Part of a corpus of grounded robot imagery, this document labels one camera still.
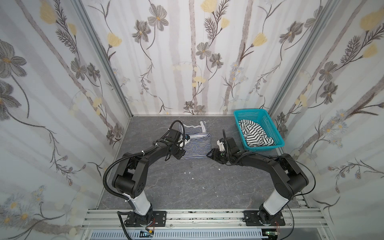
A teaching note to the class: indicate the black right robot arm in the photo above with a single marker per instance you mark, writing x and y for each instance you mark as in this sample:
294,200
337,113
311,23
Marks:
287,176

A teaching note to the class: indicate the aluminium corner post left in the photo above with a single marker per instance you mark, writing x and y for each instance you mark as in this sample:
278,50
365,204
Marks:
101,53

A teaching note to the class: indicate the green circuit board right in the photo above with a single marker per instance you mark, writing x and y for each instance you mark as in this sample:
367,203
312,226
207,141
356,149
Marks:
271,235

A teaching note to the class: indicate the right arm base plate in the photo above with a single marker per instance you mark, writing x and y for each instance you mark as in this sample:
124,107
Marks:
263,218

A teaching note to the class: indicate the aluminium corner post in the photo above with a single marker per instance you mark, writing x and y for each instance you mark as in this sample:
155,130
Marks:
101,53
309,44

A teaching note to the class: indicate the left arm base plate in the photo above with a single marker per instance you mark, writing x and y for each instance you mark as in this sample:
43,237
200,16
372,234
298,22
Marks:
152,219

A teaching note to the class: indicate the teal plastic basket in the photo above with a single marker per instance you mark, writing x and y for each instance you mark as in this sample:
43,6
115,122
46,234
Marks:
261,117

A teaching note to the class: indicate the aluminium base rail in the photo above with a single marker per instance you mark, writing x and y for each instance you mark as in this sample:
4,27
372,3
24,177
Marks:
237,219

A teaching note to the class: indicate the blue white striped tank top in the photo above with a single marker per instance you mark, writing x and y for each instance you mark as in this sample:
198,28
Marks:
199,143

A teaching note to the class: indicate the white slotted cable duct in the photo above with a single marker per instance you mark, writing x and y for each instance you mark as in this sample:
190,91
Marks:
207,234

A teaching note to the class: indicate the green circuit board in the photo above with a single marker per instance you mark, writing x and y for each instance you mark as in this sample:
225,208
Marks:
146,233
271,235

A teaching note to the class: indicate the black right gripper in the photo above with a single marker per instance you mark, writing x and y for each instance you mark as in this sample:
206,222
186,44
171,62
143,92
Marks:
216,153

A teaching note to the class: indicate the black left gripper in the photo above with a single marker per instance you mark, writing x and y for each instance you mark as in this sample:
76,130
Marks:
180,149

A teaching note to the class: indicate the black white striped tank top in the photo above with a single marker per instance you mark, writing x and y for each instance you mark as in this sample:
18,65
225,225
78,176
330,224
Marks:
254,134

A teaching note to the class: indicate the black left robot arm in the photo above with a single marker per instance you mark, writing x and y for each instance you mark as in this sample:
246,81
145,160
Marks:
126,178

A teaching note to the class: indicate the green circuit board left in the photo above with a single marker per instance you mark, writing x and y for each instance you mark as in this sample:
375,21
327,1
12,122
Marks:
146,233

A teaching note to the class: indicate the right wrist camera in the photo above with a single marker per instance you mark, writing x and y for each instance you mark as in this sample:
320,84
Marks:
221,145

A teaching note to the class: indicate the aluminium corner post right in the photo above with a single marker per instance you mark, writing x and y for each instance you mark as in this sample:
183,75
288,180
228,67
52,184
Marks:
309,44

